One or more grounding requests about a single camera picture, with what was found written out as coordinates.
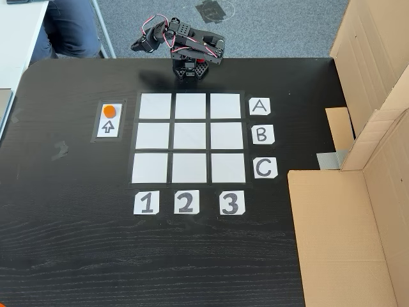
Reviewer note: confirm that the round orange token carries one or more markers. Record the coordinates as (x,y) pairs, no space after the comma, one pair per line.
(109,111)

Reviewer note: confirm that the white nine-square grid sheet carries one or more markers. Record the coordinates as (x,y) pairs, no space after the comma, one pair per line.
(189,137)

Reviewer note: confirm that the white metal desk leg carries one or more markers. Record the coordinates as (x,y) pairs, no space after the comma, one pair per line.
(103,32)

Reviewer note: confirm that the red black table clamp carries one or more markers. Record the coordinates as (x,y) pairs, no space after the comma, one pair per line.
(200,60)

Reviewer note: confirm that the black floor tape patch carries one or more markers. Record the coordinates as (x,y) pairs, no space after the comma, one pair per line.
(211,11)

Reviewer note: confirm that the person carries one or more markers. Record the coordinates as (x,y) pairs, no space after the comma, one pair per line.
(70,28)

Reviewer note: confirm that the white arrow paper sheet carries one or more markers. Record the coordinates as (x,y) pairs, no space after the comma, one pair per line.
(108,128)

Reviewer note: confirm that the white desk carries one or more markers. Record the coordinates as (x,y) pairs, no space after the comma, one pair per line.
(19,35)

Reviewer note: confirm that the paper sheet letter A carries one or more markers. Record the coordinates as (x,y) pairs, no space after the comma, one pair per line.
(259,107)

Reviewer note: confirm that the clear tape scrap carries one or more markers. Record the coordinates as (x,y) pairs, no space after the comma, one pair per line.
(59,152)
(16,115)

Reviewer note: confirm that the paper sheet letter B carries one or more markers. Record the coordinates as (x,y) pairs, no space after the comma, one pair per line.
(262,134)

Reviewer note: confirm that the grey flat board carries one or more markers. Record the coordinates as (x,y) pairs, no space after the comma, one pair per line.
(4,107)

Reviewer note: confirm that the paper sheet number 1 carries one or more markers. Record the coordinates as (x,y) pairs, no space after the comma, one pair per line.
(146,203)

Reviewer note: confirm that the paper sheet number 2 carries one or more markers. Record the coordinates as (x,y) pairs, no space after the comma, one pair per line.
(186,202)

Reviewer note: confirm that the paper sheet letter C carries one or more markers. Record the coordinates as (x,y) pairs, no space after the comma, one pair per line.
(265,168)

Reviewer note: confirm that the paper sheet number 3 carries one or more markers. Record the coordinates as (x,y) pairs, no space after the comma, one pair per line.
(231,203)

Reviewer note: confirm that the brown cardboard panel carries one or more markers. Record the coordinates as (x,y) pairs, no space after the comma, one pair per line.
(367,48)
(335,240)

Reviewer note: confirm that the grey duct tape strip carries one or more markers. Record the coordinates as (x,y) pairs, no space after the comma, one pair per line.
(329,159)

